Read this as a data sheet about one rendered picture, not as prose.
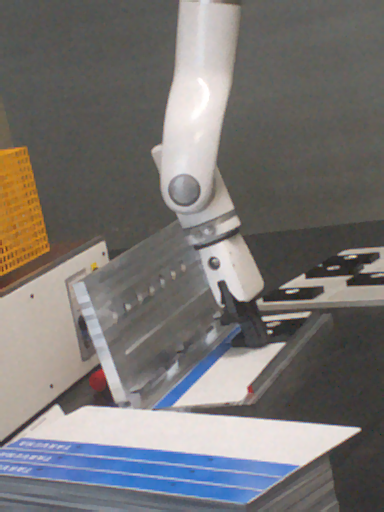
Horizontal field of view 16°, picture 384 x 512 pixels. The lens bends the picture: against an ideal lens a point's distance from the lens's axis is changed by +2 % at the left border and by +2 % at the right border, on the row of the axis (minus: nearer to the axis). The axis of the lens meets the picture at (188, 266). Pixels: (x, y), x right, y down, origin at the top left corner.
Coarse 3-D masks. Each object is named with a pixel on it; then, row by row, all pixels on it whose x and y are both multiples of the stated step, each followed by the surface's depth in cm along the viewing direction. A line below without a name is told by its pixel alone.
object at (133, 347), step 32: (128, 256) 195; (160, 256) 209; (192, 256) 220; (96, 288) 183; (128, 288) 195; (160, 288) 205; (192, 288) 216; (96, 320) 181; (128, 320) 192; (160, 320) 202; (192, 320) 210; (128, 352) 187; (160, 352) 196; (128, 384) 184
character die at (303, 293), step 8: (288, 288) 241; (296, 288) 241; (304, 288) 239; (312, 288) 238; (320, 288) 237; (264, 296) 239; (272, 296) 238; (280, 296) 237; (288, 296) 236; (296, 296) 236; (304, 296) 235; (312, 296) 234
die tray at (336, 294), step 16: (368, 272) 247; (336, 288) 239; (352, 288) 237; (368, 288) 235; (272, 304) 237; (288, 304) 235; (304, 304) 233; (320, 304) 232; (336, 304) 230; (352, 304) 228; (368, 304) 227
